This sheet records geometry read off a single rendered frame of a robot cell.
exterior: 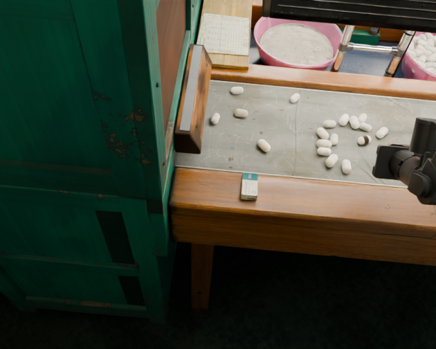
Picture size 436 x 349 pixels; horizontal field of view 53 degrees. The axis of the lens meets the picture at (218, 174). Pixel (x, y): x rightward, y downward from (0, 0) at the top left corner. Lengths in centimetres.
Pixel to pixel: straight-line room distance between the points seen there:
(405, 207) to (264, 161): 33
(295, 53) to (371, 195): 53
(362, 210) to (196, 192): 36
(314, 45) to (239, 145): 46
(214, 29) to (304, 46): 27
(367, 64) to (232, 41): 45
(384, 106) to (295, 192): 41
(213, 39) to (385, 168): 64
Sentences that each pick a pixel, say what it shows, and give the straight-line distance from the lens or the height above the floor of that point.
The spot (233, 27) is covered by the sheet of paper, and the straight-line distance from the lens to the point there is 136.
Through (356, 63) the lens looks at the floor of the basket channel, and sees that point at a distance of 149.
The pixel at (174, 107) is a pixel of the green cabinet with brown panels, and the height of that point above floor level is 87.
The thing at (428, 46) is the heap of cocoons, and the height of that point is 74.
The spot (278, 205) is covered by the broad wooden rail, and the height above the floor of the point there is 76.
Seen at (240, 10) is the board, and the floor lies 78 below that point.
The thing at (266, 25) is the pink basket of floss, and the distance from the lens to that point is 145.
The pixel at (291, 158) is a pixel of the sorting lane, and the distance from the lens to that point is 108.
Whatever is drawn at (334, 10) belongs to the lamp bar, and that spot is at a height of 107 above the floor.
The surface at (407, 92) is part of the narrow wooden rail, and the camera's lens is 132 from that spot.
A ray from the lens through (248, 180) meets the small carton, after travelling 97.
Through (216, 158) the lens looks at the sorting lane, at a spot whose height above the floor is 74.
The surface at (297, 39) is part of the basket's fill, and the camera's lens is 142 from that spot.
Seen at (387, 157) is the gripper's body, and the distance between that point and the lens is 91.
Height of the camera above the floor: 158
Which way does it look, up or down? 55 degrees down
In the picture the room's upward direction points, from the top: 5 degrees clockwise
